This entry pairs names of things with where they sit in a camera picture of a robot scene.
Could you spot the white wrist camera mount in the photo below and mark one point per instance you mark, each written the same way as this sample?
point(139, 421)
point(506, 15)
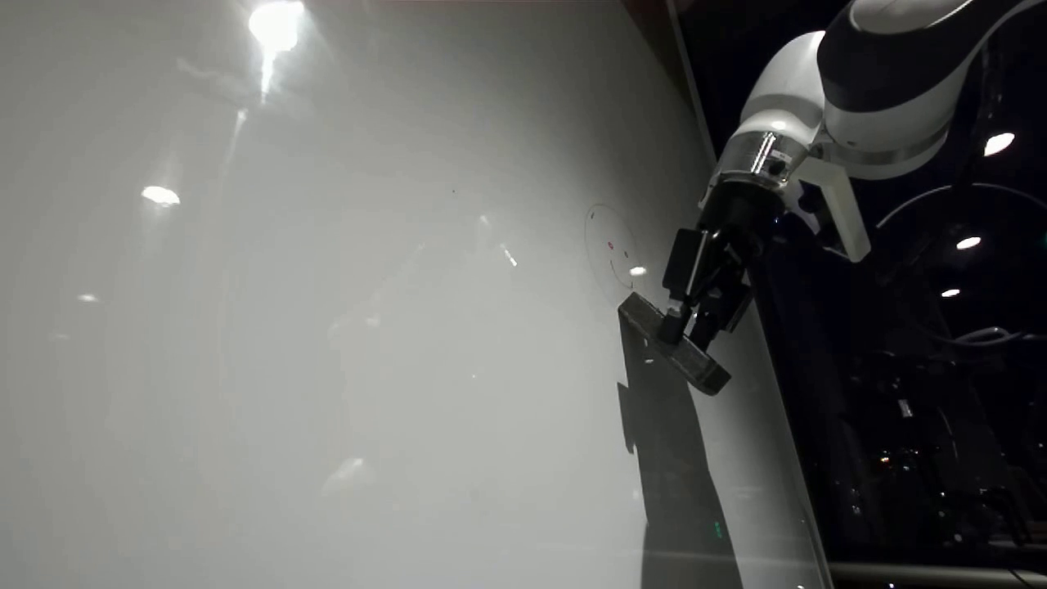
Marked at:
point(840, 208)

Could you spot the grey metal rail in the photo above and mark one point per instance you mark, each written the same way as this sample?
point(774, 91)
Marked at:
point(935, 573)

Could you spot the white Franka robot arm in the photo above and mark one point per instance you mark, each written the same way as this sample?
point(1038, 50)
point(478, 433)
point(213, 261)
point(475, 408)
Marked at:
point(785, 86)

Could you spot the black board duster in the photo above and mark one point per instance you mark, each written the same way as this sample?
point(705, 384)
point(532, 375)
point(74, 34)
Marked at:
point(706, 370)

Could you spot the large whiteboard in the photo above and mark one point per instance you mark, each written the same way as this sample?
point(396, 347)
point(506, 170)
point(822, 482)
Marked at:
point(327, 327)

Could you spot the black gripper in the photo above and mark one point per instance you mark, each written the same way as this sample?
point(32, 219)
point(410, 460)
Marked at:
point(722, 267)

